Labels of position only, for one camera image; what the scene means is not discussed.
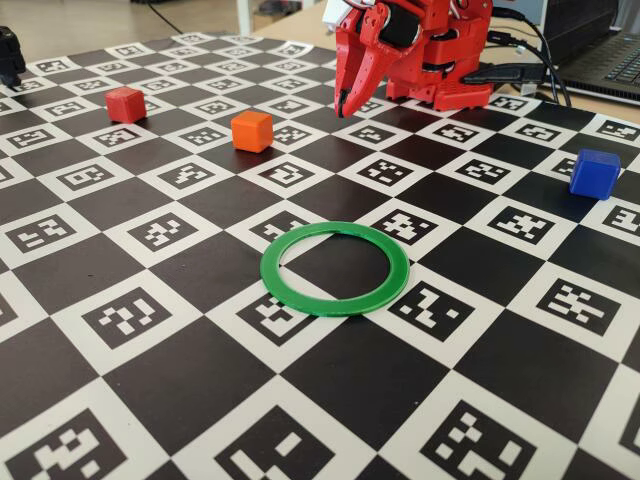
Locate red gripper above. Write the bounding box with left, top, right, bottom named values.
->
left=333, top=0, right=426, bottom=120

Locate orange cube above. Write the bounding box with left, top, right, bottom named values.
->
left=230, top=110, right=274, bottom=154

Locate red cube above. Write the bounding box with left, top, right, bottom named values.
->
left=104, top=86, right=147, bottom=124

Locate blue cube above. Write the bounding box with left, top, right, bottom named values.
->
left=568, top=147, right=622, bottom=201

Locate red robot base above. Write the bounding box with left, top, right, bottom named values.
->
left=384, top=59, right=494, bottom=112

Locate white furniture leg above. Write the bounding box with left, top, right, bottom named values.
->
left=235, top=0, right=257, bottom=32

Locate black laptop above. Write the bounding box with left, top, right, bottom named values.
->
left=542, top=0, right=640, bottom=104

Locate black white marker checkerboard mat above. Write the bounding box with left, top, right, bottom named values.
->
left=0, top=29, right=640, bottom=480

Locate black plastic device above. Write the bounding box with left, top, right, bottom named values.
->
left=0, top=24, right=27, bottom=92

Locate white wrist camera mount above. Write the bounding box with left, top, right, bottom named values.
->
left=321, top=0, right=354, bottom=35

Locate black plug cable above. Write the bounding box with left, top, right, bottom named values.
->
left=462, top=63, right=546, bottom=86

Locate black power cable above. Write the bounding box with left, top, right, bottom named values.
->
left=492, top=7, right=574, bottom=107

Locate green flat ring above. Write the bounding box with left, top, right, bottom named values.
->
left=259, top=220, right=411, bottom=318

